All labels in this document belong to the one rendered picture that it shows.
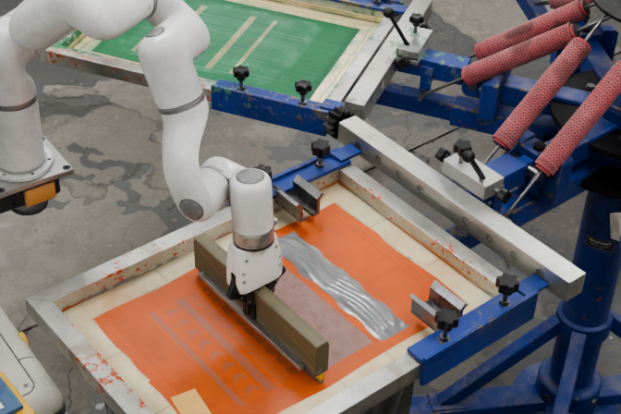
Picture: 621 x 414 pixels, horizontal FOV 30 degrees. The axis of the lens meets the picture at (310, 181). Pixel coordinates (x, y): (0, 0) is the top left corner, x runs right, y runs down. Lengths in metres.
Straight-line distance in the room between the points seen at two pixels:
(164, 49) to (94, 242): 2.06
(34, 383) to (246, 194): 1.25
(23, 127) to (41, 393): 1.01
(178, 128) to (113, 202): 2.14
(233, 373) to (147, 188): 2.09
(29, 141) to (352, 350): 0.74
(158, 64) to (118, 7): 0.11
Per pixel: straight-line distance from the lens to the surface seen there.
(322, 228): 2.46
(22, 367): 3.16
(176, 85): 1.96
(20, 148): 2.29
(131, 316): 2.27
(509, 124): 2.60
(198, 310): 2.27
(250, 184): 2.01
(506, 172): 2.53
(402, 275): 2.36
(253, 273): 2.11
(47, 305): 2.26
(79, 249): 3.93
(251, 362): 2.17
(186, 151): 1.98
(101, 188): 4.18
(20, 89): 2.23
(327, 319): 2.25
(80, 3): 1.96
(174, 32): 1.97
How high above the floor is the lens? 2.50
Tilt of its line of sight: 37 degrees down
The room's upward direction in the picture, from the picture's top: 2 degrees clockwise
